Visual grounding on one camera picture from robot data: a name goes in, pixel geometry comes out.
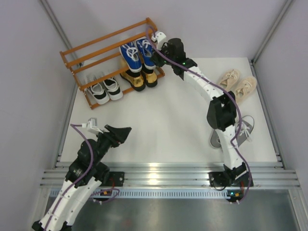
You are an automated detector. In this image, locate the grey canvas sneaker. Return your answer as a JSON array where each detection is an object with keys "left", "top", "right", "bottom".
[
  {"left": 210, "top": 130, "right": 221, "bottom": 149},
  {"left": 236, "top": 115, "right": 255, "bottom": 147}
]

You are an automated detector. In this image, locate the perforated grey cable tray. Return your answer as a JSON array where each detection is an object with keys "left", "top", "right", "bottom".
[{"left": 49, "top": 187, "right": 241, "bottom": 198}]

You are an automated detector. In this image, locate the right grey canvas sneaker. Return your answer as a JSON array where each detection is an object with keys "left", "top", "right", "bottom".
[{"left": 236, "top": 115, "right": 255, "bottom": 147}]

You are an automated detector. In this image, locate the left grey canvas sneaker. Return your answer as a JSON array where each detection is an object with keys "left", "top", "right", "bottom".
[{"left": 210, "top": 130, "right": 221, "bottom": 149}]

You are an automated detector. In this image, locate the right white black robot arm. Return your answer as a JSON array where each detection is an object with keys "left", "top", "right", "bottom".
[{"left": 150, "top": 35, "right": 252, "bottom": 188}]

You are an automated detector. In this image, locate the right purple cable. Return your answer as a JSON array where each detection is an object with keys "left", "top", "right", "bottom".
[{"left": 145, "top": 25, "right": 252, "bottom": 203}]

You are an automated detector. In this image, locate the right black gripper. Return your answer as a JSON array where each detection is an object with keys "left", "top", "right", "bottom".
[{"left": 149, "top": 44, "right": 174, "bottom": 69}]

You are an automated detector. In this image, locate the orange wooden shoe shelf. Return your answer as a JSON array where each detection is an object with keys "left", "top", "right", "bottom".
[{"left": 59, "top": 17, "right": 166, "bottom": 110}]

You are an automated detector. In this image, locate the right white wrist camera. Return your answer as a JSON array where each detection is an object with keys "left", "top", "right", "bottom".
[{"left": 151, "top": 31, "right": 167, "bottom": 50}]

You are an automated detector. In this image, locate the beige sneaker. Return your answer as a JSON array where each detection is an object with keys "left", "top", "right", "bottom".
[
  {"left": 218, "top": 69, "right": 241, "bottom": 91},
  {"left": 233, "top": 76, "right": 257, "bottom": 105}
]

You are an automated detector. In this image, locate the black white sneaker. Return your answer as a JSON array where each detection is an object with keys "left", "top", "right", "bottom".
[
  {"left": 103, "top": 77, "right": 123, "bottom": 101},
  {"left": 87, "top": 83, "right": 110, "bottom": 105}
]

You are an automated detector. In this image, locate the blue canvas sneaker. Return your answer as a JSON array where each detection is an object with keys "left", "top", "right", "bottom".
[
  {"left": 119, "top": 42, "right": 142, "bottom": 73},
  {"left": 135, "top": 37, "right": 156, "bottom": 70}
]

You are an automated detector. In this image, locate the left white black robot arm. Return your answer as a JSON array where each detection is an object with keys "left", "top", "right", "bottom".
[{"left": 32, "top": 118, "right": 132, "bottom": 231}]

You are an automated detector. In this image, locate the aluminium rail frame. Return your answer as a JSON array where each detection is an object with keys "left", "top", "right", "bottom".
[{"left": 39, "top": 162, "right": 301, "bottom": 187}]

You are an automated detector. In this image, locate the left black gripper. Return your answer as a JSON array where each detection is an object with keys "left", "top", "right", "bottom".
[{"left": 92, "top": 124, "right": 131, "bottom": 166}]

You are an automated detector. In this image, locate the gold loafer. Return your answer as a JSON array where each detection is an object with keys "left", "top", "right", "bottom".
[
  {"left": 141, "top": 70, "right": 158, "bottom": 88},
  {"left": 120, "top": 65, "right": 145, "bottom": 91}
]

